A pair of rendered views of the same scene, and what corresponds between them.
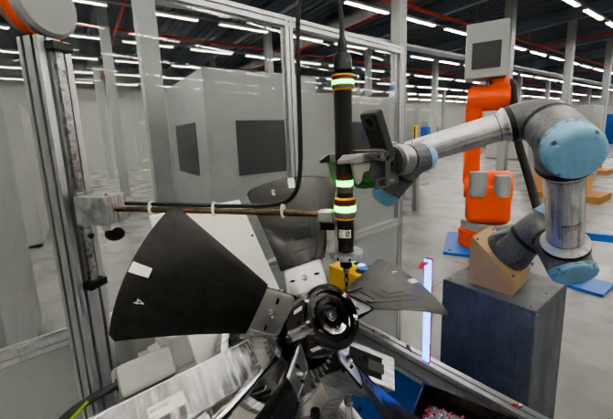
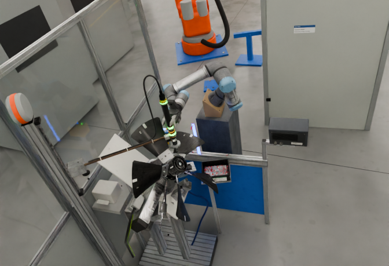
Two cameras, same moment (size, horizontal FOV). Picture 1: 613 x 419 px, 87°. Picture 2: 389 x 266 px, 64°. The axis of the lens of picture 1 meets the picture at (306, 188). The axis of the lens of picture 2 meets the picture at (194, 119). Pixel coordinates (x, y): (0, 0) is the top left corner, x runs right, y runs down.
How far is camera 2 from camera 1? 1.45 m
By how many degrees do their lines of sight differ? 36
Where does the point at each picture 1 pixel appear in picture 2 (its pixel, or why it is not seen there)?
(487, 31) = not seen: outside the picture
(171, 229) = (136, 167)
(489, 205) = (197, 23)
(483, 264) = (209, 109)
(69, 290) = (74, 199)
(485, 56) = not seen: outside the picture
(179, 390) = (151, 200)
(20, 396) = (65, 242)
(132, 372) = (136, 203)
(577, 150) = (228, 86)
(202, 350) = not seen: hidden behind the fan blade
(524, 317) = (225, 124)
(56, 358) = (68, 225)
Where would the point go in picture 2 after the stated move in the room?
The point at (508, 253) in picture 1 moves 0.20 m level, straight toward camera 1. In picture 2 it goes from (216, 102) to (217, 116)
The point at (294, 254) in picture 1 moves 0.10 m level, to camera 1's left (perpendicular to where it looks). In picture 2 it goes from (158, 150) to (145, 157)
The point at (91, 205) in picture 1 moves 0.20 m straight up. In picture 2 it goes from (77, 169) to (63, 145)
